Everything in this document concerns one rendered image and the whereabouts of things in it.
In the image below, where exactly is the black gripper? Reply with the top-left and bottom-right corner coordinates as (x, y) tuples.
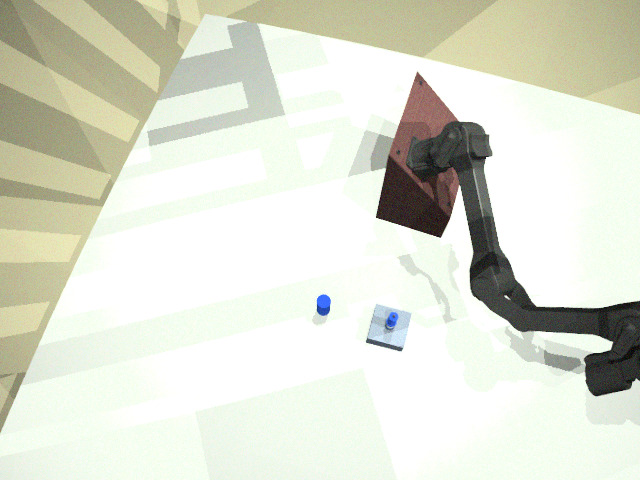
(627, 345), (640, 359)

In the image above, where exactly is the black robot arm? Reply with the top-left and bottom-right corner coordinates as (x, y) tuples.
(405, 121), (640, 397)

